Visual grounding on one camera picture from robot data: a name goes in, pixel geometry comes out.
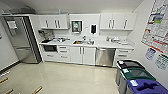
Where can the black built-in microwave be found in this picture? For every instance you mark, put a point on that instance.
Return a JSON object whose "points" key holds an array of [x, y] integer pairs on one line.
{"points": [[50, 48]]}

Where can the white upper wall cabinet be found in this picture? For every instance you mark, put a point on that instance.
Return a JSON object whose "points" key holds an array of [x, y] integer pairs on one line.
{"points": [[118, 21], [52, 22]]}

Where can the white sink base cabinet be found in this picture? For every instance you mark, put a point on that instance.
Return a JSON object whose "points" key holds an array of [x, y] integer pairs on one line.
{"points": [[82, 55]]}

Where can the grey bin black lid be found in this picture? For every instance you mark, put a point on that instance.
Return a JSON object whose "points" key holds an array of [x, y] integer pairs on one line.
{"points": [[130, 64]]}

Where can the stainless steel dishwasher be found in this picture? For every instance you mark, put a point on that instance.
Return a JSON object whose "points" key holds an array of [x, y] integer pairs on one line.
{"points": [[105, 57]]}

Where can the large colourful wall poster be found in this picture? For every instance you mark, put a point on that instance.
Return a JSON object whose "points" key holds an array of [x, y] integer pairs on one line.
{"points": [[156, 23]]}

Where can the small green wall notice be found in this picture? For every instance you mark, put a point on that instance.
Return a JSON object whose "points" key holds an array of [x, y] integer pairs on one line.
{"points": [[162, 62]]}

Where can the small blue wall notice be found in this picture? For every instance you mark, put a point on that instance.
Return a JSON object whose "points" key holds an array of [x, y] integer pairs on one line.
{"points": [[150, 53]]}

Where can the dish soap bottle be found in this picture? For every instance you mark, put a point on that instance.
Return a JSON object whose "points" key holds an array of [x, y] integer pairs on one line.
{"points": [[108, 39]]}

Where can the round grey fan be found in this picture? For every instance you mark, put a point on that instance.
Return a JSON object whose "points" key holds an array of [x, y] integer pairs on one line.
{"points": [[18, 11]]}

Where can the stainless steel refrigerator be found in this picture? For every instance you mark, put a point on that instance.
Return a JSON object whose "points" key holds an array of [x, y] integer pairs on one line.
{"points": [[21, 40]]}

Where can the grey bin green lid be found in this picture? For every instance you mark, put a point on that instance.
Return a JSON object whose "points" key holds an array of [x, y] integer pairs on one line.
{"points": [[138, 74]]}

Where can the steel paper towel dispenser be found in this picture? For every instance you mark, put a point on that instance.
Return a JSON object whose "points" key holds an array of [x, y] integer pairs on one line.
{"points": [[76, 26]]}

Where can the small blue bottle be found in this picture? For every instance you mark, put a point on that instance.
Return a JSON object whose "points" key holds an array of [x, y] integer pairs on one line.
{"points": [[60, 12]]}

